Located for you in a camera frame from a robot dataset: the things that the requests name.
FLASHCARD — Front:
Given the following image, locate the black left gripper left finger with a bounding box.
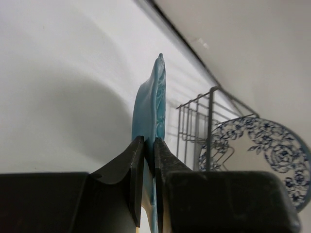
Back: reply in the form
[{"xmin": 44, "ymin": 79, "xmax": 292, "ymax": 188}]
[{"xmin": 88, "ymin": 136, "xmax": 144, "ymax": 227}]

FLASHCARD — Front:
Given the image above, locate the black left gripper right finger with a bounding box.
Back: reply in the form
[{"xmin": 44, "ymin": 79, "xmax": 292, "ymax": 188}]
[{"xmin": 154, "ymin": 138, "xmax": 207, "ymax": 233}]

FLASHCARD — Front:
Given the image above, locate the teal scalloped plate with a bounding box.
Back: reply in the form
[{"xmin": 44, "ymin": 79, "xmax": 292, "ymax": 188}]
[{"xmin": 132, "ymin": 53, "xmax": 166, "ymax": 233}]

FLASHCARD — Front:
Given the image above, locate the blue floral white plate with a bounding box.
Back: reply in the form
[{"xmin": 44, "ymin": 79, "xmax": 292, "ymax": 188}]
[{"xmin": 209, "ymin": 116, "xmax": 311, "ymax": 212}]

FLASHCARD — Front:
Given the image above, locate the grey wire dish rack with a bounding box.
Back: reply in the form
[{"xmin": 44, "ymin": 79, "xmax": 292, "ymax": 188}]
[{"xmin": 175, "ymin": 86, "xmax": 260, "ymax": 171}]

